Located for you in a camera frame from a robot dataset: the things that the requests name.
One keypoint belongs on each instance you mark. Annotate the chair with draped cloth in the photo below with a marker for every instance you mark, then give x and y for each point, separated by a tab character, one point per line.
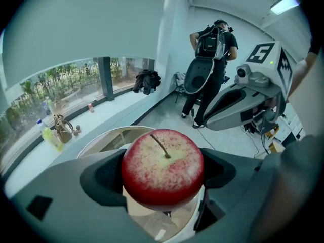
179	81

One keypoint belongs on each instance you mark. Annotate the white windowsill ledge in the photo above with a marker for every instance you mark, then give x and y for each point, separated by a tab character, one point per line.
101	123

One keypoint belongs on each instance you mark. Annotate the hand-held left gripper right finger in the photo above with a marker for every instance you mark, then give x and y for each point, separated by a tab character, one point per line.
235	186

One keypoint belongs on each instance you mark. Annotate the brown handbag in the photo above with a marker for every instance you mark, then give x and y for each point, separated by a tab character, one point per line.
63	131

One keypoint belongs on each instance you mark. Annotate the black jacket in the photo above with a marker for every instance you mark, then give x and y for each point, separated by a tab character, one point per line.
146	81

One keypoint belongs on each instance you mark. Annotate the white round plate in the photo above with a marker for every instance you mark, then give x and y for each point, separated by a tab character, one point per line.
152	224

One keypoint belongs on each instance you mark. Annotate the dark window pillar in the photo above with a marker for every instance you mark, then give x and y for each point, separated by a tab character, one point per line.
106	78

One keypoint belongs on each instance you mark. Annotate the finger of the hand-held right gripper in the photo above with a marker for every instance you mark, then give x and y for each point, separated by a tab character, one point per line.
222	113

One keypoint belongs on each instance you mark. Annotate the gray hard shell case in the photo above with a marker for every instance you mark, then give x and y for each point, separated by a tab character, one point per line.
198	75

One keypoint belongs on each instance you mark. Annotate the red apple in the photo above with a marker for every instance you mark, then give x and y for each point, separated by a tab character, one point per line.
162	176

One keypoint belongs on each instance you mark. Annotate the yellow cardboard box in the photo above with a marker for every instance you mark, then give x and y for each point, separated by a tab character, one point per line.
274	145

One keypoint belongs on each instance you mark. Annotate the yellow-green drink bottle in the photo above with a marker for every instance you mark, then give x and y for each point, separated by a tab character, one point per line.
51	138

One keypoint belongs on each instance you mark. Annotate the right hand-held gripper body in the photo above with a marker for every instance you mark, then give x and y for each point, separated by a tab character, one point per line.
268	67

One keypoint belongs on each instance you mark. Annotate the white roller blind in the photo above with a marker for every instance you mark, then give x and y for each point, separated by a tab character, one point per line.
83	26

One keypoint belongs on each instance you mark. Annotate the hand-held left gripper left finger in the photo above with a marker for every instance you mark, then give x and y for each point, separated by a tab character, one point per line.
65	186

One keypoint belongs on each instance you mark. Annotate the ceiling light panel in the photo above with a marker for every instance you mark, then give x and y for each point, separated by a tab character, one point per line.
284	4

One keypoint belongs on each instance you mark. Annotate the small brown dumbbell toy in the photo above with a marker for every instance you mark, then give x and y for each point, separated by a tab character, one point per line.
77	130

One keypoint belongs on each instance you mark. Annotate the person's right forearm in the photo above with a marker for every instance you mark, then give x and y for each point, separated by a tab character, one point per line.
301	72

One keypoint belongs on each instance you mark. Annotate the person's gray clothing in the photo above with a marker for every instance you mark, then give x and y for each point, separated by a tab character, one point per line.
293	186

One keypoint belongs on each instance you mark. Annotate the green plastic bottle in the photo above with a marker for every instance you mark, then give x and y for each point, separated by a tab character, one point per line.
49	106

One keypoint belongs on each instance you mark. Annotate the clear bottle blue cap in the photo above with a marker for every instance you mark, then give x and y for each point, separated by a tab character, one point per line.
41	125

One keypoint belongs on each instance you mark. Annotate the small red can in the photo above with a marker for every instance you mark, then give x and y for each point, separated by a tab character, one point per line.
91	108

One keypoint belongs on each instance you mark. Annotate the white drawer cabinet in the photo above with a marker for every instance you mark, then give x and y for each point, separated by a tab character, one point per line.
291	125

